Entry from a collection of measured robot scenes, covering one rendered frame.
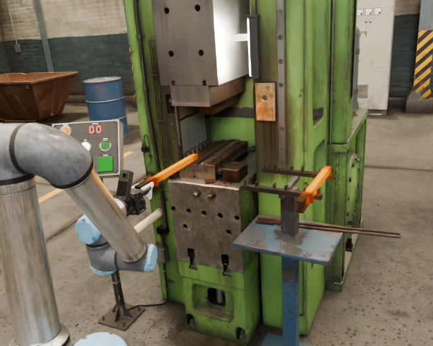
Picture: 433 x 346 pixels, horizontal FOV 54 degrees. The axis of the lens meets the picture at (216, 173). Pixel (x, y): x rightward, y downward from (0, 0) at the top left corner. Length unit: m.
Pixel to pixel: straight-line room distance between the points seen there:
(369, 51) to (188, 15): 5.38
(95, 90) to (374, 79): 4.25
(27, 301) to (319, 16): 1.76
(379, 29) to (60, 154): 6.37
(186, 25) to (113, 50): 7.70
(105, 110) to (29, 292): 5.53
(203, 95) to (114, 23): 7.65
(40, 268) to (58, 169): 0.28
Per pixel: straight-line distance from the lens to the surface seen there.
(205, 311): 2.41
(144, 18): 2.19
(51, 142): 0.99
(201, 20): 1.88
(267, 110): 1.93
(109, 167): 2.12
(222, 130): 2.46
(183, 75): 1.94
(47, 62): 10.81
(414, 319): 2.70
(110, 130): 2.17
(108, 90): 6.53
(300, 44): 1.88
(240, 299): 2.22
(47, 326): 1.22
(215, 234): 2.06
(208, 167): 2.00
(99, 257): 1.46
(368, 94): 7.16
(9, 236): 1.10
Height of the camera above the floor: 1.64
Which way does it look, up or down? 20 degrees down
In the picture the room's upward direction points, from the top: 4 degrees counter-clockwise
